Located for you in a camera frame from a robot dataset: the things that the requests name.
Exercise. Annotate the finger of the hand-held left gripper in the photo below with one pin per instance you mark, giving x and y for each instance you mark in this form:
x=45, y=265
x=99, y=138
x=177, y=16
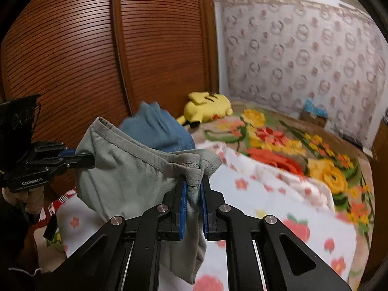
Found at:
x=80, y=160

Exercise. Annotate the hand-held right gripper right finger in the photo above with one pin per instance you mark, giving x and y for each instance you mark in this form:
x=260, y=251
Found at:
x=203, y=212

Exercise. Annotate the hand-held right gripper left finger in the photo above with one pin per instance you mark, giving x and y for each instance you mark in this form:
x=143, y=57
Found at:
x=182, y=209

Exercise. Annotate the grey-green pants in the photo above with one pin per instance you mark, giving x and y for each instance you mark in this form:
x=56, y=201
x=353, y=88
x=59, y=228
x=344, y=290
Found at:
x=127, y=172

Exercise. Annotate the person's left forearm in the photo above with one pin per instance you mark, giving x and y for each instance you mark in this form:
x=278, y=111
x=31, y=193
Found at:
x=12, y=242

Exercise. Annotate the person's left hand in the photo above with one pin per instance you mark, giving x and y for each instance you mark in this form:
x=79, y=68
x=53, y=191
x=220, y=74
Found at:
x=30, y=201

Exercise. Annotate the red striped cloth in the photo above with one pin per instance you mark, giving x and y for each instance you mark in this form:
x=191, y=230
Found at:
x=62, y=201

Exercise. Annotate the white flower-print bed sheet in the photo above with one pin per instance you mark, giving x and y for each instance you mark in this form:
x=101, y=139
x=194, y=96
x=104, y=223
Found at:
x=272, y=206

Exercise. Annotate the blue denim jeans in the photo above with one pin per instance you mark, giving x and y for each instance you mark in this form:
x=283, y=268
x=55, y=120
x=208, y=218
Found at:
x=160, y=127

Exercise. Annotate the yellow plush toy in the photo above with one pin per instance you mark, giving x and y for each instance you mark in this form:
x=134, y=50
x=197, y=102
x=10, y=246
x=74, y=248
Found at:
x=206, y=106

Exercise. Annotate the wooden slatted wardrobe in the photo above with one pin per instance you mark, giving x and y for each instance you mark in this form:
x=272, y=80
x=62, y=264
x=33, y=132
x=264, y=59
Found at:
x=75, y=51

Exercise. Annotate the colourful floral blanket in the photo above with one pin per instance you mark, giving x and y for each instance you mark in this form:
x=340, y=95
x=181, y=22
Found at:
x=303, y=148

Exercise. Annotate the wooden cabinet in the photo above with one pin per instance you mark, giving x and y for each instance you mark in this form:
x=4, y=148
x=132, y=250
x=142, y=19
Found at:
x=381, y=142

